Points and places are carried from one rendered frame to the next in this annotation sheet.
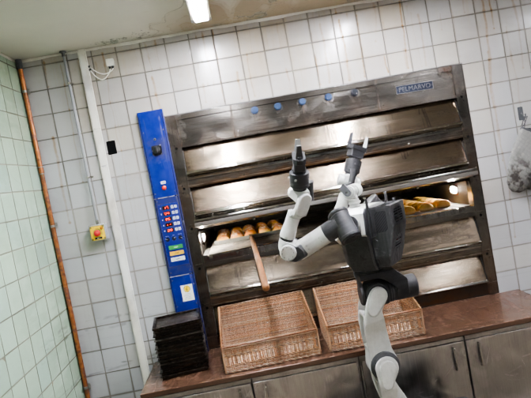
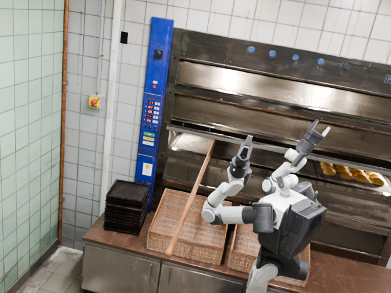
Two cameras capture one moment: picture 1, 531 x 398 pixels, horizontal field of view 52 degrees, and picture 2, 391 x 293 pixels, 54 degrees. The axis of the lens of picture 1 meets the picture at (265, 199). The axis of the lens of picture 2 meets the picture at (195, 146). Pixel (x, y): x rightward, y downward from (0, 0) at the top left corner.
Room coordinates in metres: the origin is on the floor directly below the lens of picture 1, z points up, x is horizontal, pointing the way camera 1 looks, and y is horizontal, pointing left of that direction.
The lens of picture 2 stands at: (0.71, -0.24, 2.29)
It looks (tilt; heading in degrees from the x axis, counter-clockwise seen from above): 21 degrees down; 10
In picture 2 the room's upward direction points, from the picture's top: 9 degrees clockwise
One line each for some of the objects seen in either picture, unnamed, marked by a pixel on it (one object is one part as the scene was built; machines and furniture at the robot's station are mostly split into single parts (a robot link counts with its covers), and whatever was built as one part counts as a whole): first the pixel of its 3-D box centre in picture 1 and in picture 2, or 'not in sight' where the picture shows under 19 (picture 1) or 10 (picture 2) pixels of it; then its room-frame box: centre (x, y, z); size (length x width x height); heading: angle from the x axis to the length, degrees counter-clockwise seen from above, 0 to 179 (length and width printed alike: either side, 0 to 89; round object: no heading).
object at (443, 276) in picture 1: (350, 294); (267, 219); (3.49, -0.43, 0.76); 1.79 x 0.11 x 0.19; 92
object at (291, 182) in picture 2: (352, 193); (287, 183); (2.64, -0.43, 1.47); 0.10 x 0.07 x 0.09; 148
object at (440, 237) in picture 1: (344, 255); (275, 190); (3.49, -0.43, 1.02); 1.79 x 0.11 x 0.19; 92
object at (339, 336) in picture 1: (365, 309); (270, 243); (3.23, -0.47, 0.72); 0.56 x 0.49 x 0.28; 92
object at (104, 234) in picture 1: (99, 232); (96, 101); (3.39, 1.06, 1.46); 0.10 x 0.07 x 0.10; 92
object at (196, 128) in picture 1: (316, 107); (306, 65); (3.52, -0.43, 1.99); 1.80 x 0.08 x 0.21; 92
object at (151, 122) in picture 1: (194, 255); (174, 125); (4.38, 0.65, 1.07); 1.93 x 0.16 x 2.15; 2
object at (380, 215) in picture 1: (371, 232); (287, 221); (2.61, -0.47, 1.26); 0.34 x 0.30 x 0.36; 148
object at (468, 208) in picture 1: (339, 233); (279, 173); (3.52, -0.43, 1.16); 1.80 x 0.06 x 0.04; 92
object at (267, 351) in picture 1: (266, 328); (191, 224); (3.20, 0.14, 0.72); 0.56 x 0.49 x 0.28; 94
